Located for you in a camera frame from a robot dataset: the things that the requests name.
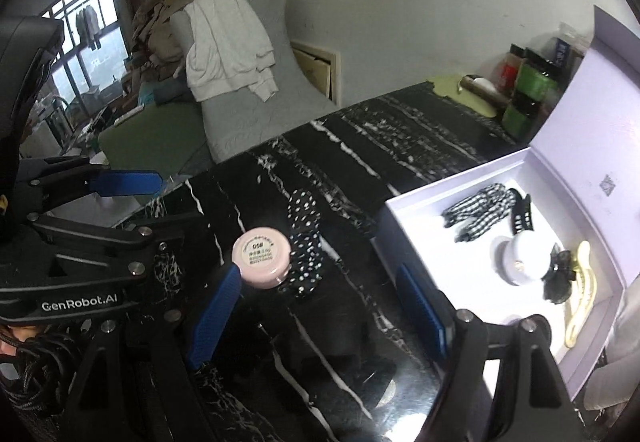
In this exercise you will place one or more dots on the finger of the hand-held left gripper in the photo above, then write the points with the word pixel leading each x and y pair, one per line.
pixel 125 237
pixel 125 184

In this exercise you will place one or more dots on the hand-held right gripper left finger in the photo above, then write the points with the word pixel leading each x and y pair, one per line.
pixel 215 317

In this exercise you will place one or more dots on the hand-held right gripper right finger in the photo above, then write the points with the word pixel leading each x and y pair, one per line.
pixel 420 317

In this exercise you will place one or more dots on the pink round jar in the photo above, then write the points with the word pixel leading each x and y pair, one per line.
pixel 260 254

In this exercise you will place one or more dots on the black polka dot scrunchie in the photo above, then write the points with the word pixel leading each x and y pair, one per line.
pixel 305 242

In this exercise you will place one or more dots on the black white checkered scrunchie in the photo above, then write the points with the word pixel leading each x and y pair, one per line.
pixel 475 212

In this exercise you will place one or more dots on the white round jar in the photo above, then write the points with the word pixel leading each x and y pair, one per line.
pixel 525 257

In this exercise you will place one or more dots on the black hair claw clip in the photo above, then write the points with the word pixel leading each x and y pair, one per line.
pixel 520 219

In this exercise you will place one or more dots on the yellow hair claw clip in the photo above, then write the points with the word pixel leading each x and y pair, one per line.
pixel 582 317

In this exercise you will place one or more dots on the lavender gift box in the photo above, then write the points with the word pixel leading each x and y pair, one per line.
pixel 590 131

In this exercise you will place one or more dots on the green ottoman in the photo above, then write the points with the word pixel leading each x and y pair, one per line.
pixel 150 136

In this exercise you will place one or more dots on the window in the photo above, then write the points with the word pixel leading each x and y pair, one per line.
pixel 85 61

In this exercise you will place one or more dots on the pile of beige clothes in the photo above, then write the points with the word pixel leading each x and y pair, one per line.
pixel 160 36

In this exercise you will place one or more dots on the white garment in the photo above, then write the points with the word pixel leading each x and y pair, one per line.
pixel 225 41

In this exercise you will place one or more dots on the grey upholstered chair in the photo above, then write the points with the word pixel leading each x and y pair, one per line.
pixel 280 96

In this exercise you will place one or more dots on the green label jar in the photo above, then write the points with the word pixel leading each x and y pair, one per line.
pixel 520 119
pixel 537 79

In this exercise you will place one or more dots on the brown white hair tool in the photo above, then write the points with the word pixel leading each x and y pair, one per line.
pixel 485 86

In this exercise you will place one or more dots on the red label jar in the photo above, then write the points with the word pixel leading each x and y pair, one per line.
pixel 510 71

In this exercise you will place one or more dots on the blue label jar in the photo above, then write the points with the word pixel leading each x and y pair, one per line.
pixel 565 49

